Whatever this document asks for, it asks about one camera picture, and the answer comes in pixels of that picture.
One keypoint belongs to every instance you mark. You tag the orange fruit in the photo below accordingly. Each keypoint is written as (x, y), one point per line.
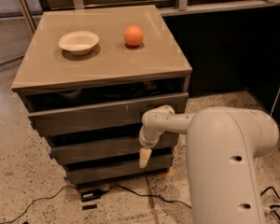
(133, 36)

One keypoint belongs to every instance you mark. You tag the grey top drawer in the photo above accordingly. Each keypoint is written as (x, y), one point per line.
(106, 115)

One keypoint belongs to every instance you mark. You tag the grey drawer cabinet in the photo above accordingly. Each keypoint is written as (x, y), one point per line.
(51, 78)

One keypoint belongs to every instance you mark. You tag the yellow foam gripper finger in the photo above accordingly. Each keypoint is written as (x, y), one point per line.
(144, 153)

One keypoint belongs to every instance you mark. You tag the black power adapter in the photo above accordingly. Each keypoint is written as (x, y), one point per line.
(91, 195)

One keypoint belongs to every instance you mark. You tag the black tape strip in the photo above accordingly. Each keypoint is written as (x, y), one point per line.
(89, 207)

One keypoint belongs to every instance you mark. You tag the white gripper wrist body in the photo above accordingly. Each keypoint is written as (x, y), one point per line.
(146, 140)

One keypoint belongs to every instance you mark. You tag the grey bottom drawer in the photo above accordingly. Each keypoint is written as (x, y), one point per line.
(125, 168)

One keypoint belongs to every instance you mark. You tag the grey drawer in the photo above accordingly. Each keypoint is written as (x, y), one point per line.
(91, 146)
(106, 115)
(125, 168)

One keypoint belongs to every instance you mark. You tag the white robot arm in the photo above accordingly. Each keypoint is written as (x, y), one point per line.
(221, 145)

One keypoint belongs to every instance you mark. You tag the white paper bowl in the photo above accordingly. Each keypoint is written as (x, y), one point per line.
(79, 42)

